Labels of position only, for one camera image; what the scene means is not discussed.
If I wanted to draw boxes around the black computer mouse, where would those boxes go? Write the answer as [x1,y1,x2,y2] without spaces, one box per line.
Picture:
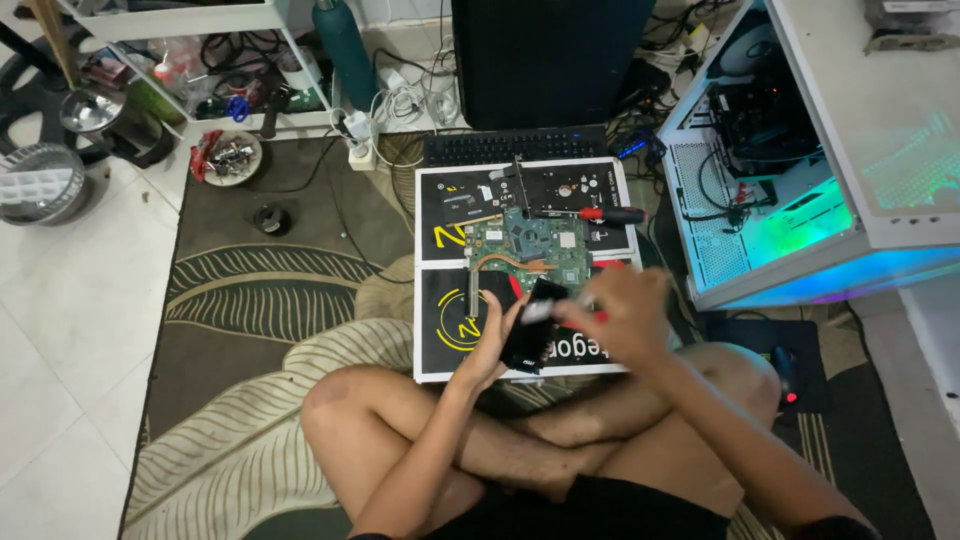
[769,345,801,406]

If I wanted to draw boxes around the white thermal paste tube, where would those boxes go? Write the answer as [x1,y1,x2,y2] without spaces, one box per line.
[520,297,571,325]

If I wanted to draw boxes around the black and white cardboard box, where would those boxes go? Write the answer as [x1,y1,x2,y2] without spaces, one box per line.
[413,156,644,384]

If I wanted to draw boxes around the white glass computer case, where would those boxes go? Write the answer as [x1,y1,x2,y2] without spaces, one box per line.
[657,0,960,312]

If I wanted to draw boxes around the plate of small parts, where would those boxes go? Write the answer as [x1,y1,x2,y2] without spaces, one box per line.
[189,129,264,188]

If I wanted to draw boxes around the person's legs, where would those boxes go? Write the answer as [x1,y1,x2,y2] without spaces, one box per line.
[300,342,783,537]

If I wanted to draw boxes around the white charger with cable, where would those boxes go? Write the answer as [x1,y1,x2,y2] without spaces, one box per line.
[372,66,429,129]

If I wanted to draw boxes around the teal water bottle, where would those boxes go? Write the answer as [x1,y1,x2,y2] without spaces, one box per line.
[312,0,379,114]

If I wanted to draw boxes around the grey round basket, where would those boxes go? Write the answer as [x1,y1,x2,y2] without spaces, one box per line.
[0,142,87,227]

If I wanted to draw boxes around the black shorts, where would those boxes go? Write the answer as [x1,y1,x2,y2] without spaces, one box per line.
[427,474,732,540]

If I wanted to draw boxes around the green laptop motherboard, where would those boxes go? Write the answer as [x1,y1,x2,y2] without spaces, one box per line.
[463,207,595,290]

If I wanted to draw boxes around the red handled screwdriver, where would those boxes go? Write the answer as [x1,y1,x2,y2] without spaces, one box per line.
[532,206,648,226]

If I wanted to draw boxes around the metal bowl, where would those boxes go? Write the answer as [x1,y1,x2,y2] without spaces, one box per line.
[60,88,126,135]

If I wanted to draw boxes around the black computer tower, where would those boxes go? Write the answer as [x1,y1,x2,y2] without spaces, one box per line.
[450,0,657,132]

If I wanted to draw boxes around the clear glass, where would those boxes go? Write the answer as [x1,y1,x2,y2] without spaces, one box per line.
[420,69,460,127]

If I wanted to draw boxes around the person's left hand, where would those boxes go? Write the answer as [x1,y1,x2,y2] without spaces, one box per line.
[463,289,538,389]

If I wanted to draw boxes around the black round cap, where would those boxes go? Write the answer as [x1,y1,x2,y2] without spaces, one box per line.
[253,204,291,237]

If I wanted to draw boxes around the copper heat pipe heatsink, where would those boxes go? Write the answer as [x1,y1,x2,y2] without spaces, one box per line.
[468,252,558,319]

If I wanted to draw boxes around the black keyboard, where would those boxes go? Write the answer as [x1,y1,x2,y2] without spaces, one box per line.
[423,125,610,168]

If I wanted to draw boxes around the white power strip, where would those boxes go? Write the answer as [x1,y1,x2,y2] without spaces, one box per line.
[342,110,378,172]

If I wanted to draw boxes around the black graphics card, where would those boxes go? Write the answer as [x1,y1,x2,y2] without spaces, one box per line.
[498,277,571,374]

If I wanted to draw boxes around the tangle of cables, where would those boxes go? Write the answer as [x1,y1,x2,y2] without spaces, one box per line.
[606,0,740,162]

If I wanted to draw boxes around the dark leaf pattern rug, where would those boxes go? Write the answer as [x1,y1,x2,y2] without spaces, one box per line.
[117,131,939,540]

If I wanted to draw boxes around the white shelf with clutter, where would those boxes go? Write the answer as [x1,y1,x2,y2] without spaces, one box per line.
[56,0,342,140]

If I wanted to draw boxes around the person's right hand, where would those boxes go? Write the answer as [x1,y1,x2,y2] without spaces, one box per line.
[553,265,676,369]

